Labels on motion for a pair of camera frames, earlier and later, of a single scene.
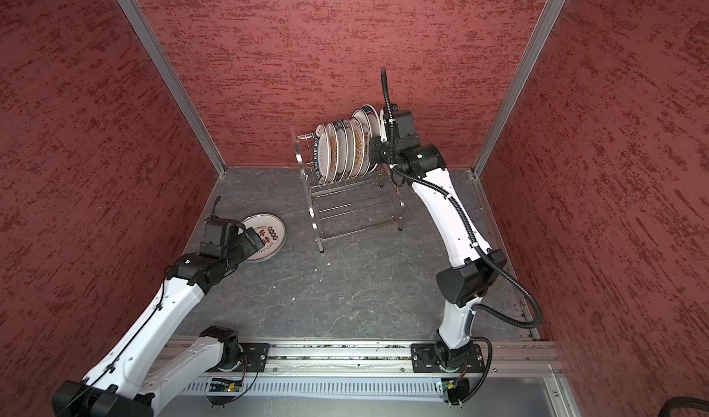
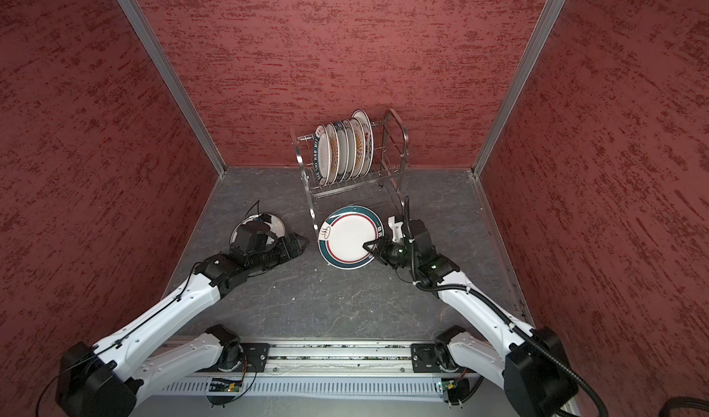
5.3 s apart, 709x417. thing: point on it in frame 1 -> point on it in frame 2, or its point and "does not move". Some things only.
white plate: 364,118 does not move
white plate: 359,147 does not move
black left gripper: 246,244 -> 286,255
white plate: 321,154 does not move
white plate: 271,232 does not move
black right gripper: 377,156 -> 384,244
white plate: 352,148 does not move
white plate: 333,148 does not move
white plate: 374,119 -> 342,233
